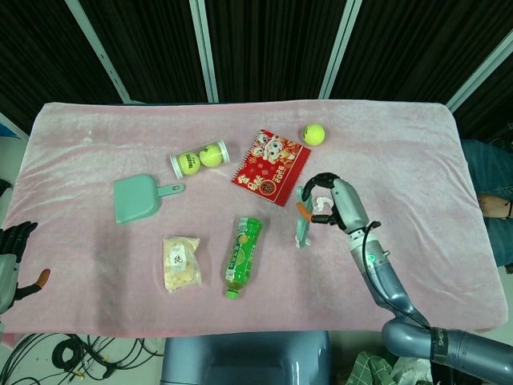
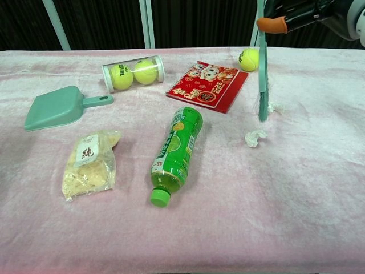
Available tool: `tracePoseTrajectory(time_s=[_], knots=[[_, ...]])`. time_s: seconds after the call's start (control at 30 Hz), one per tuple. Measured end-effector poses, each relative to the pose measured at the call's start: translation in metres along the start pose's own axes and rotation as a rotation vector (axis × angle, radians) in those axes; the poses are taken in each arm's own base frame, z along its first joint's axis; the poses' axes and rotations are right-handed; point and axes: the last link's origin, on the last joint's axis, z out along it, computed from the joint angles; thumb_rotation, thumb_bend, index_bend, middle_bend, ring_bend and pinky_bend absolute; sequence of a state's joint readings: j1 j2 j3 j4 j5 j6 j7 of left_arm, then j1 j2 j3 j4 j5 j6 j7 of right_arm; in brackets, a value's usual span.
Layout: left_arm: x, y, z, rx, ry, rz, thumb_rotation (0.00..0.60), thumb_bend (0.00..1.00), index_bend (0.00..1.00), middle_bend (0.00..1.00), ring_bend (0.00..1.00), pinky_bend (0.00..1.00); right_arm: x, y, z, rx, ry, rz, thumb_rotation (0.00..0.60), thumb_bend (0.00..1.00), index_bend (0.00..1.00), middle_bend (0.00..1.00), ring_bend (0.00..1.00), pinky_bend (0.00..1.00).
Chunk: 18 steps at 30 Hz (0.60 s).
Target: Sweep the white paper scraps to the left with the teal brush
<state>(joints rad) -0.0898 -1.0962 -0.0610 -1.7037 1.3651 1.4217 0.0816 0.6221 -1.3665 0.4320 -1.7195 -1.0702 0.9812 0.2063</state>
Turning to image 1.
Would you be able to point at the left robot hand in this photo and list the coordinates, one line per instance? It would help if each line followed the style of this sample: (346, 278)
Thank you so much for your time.
(8, 272)

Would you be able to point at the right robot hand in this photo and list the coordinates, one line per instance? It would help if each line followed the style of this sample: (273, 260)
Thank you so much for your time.
(350, 204)

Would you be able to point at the white tissue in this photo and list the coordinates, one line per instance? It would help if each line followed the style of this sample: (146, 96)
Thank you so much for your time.
(321, 202)
(300, 243)

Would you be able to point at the small teal hand broom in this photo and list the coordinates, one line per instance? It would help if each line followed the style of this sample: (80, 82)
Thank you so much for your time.
(302, 230)

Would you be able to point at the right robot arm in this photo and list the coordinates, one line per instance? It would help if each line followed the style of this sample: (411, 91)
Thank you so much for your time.
(384, 276)

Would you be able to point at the yellow tennis ball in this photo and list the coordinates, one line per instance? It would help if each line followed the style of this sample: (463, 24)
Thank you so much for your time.
(211, 156)
(313, 134)

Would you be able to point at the tennis ball with black print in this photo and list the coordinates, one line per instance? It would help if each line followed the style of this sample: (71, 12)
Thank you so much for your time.
(188, 163)

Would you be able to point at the clear tennis ball tube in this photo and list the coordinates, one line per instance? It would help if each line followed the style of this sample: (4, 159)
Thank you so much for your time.
(174, 164)

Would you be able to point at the red 2025 spiral calendar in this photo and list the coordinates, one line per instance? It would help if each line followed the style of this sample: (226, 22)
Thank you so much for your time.
(268, 168)

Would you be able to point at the pink plush table cloth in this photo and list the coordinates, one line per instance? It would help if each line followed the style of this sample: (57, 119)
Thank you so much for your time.
(120, 280)

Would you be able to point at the green drink bottle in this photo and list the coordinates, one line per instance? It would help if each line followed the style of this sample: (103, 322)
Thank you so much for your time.
(242, 256)

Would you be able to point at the blue jeans leg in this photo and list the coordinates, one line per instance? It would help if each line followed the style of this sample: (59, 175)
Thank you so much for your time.
(491, 176)

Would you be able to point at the teal plastic dustpan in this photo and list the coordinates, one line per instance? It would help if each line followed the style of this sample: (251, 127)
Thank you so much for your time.
(136, 198)

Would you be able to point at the green checked cloth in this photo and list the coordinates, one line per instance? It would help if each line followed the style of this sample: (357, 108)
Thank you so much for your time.
(368, 369)

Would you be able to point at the clear bag of flakes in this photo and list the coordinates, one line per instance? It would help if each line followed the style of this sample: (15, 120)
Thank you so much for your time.
(180, 266)

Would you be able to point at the white plastic bag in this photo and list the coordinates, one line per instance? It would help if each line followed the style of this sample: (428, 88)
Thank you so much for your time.
(410, 371)

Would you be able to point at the black curtain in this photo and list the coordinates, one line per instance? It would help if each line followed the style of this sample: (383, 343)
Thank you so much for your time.
(272, 44)

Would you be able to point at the blue grey robot torso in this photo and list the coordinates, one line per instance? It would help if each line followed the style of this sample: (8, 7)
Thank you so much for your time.
(244, 359)

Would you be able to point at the pale green frame post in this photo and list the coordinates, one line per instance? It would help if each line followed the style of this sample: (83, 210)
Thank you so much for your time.
(204, 52)
(100, 52)
(338, 52)
(481, 68)

